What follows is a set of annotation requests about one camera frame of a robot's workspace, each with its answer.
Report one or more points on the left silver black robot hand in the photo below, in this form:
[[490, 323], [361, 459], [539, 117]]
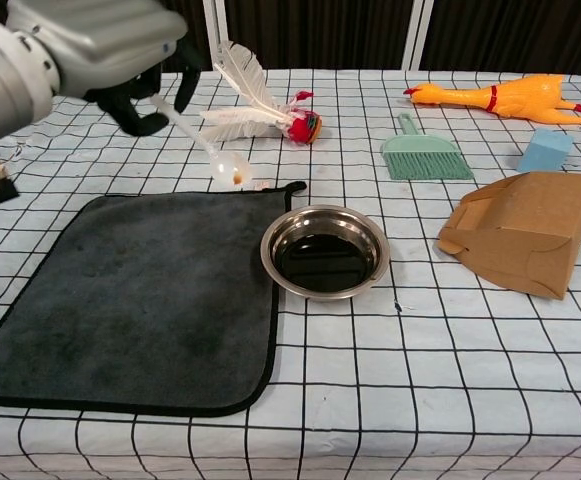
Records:
[[100, 45]]

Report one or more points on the light blue foam cube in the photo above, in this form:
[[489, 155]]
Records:
[[545, 150]]

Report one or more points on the black microfibre mat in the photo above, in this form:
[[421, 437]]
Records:
[[145, 300]]

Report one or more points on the white plastic spoon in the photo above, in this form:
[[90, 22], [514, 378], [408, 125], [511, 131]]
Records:
[[230, 170]]

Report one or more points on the white black checked tablecloth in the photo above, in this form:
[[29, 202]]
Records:
[[420, 375]]

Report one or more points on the dark folding screen white frame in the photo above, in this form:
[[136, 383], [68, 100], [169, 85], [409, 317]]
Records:
[[320, 30]]

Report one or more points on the white feather red ball toy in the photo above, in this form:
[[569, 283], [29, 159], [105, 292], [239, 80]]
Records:
[[250, 75]]

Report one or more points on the steel bowl with dark liquid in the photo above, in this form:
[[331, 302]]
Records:
[[325, 265]]

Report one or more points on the green mini hand broom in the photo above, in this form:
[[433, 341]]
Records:
[[427, 162]]

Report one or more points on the yellow rubber chicken toy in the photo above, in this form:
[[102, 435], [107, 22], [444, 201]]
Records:
[[525, 97]]

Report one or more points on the brown cardboard box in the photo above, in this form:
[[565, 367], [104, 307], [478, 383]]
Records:
[[530, 235]]

